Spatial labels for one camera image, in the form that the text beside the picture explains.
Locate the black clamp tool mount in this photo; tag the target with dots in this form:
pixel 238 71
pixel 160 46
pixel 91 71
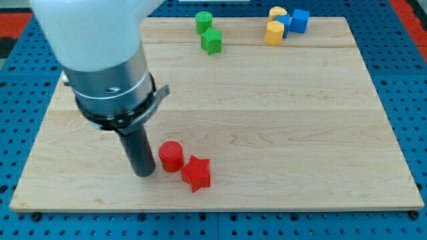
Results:
pixel 116 114

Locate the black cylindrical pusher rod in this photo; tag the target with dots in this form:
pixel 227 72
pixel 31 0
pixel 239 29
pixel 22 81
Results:
pixel 138 151

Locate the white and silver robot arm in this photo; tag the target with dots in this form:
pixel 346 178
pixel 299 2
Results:
pixel 99 45

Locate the red cylinder block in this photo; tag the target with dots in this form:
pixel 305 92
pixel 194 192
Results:
pixel 171 156

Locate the red star block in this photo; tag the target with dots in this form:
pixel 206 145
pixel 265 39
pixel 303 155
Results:
pixel 196 173

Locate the green star block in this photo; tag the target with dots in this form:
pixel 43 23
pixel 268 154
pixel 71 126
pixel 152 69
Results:
pixel 211 41

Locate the wooden board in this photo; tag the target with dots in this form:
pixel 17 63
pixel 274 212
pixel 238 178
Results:
pixel 296 127

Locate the green cylinder block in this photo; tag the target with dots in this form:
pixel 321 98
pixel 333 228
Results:
pixel 203 21

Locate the yellow hexagon block front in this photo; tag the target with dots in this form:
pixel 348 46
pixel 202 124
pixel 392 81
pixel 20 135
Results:
pixel 274 32

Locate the yellow block rear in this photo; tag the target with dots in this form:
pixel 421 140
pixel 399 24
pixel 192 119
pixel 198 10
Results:
pixel 276 11

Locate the blue block middle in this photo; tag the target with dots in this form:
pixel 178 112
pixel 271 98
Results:
pixel 286 20

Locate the blue cube block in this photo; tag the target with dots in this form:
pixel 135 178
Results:
pixel 299 21

